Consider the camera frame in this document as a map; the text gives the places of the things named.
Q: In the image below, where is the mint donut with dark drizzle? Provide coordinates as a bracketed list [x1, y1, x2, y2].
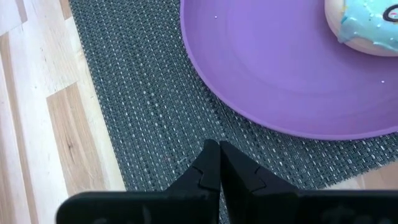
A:
[324, 0, 398, 58]

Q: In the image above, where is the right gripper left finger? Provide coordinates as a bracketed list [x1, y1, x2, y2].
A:
[164, 139, 222, 224]

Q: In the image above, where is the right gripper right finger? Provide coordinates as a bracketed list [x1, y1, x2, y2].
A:
[220, 141, 300, 224]

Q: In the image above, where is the grey woven placemat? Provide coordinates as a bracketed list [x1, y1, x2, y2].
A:
[68, 0, 398, 224]

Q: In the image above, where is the purple round plate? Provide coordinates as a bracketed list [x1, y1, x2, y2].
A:
[179, 0, 398, 141]

